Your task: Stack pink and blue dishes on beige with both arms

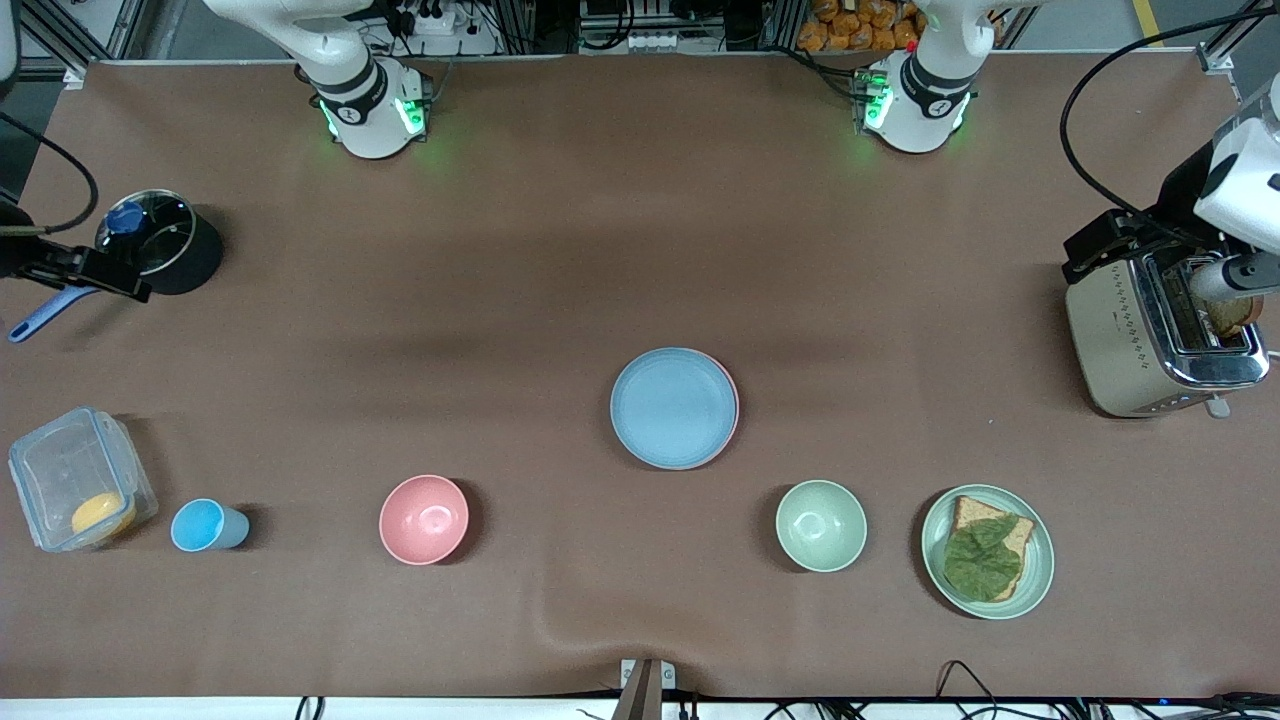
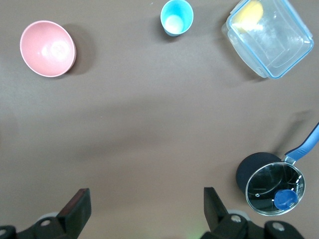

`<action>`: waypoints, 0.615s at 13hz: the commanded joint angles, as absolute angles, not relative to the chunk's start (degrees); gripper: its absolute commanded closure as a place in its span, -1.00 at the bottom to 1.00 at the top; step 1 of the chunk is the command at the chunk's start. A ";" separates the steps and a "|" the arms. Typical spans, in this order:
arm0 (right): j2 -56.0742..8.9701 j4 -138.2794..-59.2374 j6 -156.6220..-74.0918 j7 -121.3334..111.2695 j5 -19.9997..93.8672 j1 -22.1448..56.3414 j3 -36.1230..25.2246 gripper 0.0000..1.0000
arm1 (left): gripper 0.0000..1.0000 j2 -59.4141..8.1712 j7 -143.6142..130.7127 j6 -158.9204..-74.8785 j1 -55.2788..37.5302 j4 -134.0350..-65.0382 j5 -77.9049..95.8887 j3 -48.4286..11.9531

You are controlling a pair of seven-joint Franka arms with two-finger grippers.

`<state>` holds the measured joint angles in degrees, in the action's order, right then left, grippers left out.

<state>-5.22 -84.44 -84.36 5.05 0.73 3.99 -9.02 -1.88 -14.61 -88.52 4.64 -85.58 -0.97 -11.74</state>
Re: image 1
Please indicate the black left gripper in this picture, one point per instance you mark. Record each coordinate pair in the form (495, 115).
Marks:
(1178, 202)

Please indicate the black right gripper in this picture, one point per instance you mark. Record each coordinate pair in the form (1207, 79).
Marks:
(18, 255)

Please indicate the pink plate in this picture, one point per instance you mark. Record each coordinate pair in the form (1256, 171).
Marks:
(738, 408)

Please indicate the blue plate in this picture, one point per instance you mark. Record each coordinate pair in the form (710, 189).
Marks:
(672, 408)

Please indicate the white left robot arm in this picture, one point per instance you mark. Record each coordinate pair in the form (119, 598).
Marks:
(930, 90)

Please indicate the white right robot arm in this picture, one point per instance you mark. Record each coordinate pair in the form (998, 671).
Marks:
(350, 70)

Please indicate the glass lid with blue knob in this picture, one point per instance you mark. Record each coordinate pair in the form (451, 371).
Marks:
(150, 225)

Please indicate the beige and chrome toaster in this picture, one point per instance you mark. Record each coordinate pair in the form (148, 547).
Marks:
(1110, 340)

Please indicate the brown bread slice in toaster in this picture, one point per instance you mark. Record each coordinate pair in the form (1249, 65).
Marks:
(1232, 318)

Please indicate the clear plastic container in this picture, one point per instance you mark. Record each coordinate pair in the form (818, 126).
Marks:
(60, 470)

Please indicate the orange food piece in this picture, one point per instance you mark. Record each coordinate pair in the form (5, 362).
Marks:
(100, 515)

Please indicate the blue cup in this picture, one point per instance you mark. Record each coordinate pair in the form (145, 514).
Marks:
(200, 526)

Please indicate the toast slice under lettuce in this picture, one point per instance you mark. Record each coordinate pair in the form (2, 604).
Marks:
(972, 512)

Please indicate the green plate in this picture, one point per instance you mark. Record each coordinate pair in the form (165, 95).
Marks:
(1040, 560)

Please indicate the orange snack bags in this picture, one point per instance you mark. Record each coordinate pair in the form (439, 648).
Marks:
(860, 25)

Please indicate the green lettuce leaf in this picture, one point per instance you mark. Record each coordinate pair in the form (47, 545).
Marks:
(980, 565)

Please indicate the green bowl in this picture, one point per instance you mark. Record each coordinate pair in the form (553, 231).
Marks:
(821, 526)

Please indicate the pink bowl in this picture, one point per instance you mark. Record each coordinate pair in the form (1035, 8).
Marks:
(424, 520)

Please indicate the aluminium frame rail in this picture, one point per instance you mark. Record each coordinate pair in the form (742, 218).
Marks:
(1218, 58)

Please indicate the metal table bracket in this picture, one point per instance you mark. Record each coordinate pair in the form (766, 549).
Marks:
(646, 685)

